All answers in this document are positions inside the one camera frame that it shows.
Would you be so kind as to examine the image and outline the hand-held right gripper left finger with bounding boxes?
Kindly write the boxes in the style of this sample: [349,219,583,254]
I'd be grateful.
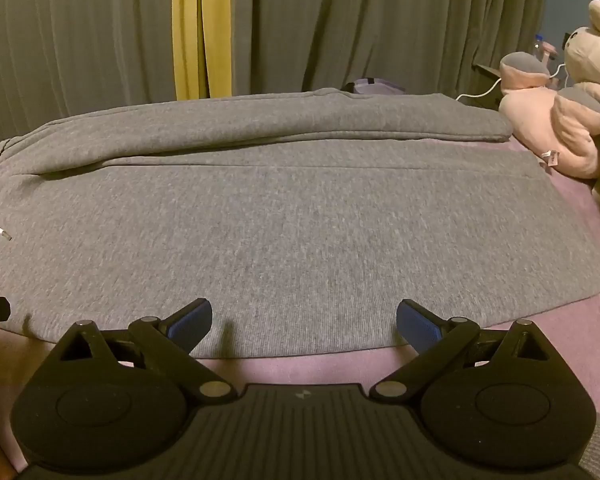
[54,298,233,405]

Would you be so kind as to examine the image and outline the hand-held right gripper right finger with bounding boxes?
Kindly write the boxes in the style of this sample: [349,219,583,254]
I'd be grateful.
[369,298,551,405]

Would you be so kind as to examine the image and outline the grey pants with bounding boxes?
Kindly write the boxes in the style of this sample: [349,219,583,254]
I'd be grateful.
[0,87,600,360]

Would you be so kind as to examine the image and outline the pink bedsheet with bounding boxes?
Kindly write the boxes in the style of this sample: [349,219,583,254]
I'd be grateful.
[0,140,600,471]

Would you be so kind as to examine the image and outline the purple bag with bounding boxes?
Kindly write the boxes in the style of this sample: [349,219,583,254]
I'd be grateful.
[344,77,408,96]

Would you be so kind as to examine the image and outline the pink plush toy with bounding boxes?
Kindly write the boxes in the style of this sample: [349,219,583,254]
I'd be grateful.
[497,51,600,179]

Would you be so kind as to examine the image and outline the grey curtain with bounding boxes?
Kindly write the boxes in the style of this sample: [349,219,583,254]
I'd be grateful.
[0,0,178,141]
[230,0,551,101]

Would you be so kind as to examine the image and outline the yellow curtain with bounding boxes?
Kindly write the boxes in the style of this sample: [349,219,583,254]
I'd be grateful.
[171,0,235,102]

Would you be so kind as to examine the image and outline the beige plush toy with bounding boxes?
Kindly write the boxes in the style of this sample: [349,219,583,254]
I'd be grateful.
[552,0,600,182]

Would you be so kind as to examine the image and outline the white cable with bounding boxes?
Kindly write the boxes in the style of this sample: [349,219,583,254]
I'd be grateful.
[455,62,573,102]

